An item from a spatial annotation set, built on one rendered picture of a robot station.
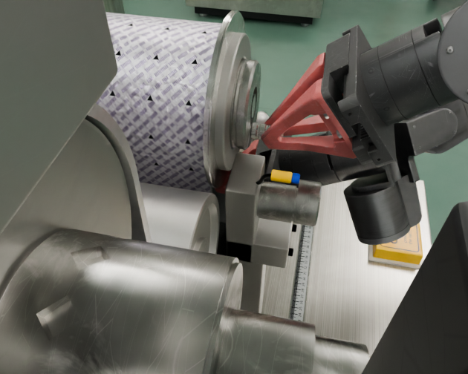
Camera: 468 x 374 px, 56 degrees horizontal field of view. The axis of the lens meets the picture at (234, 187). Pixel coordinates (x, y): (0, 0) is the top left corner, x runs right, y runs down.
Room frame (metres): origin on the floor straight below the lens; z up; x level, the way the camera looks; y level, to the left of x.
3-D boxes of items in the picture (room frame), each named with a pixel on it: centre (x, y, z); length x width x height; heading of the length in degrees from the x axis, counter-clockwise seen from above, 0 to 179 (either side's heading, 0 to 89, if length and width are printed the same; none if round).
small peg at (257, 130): (0.30, -0.03, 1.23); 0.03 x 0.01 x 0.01; 78
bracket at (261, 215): (0.27, -0.03, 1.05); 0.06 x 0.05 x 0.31; 78
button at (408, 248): (0.42, -0.26, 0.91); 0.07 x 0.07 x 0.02; 78
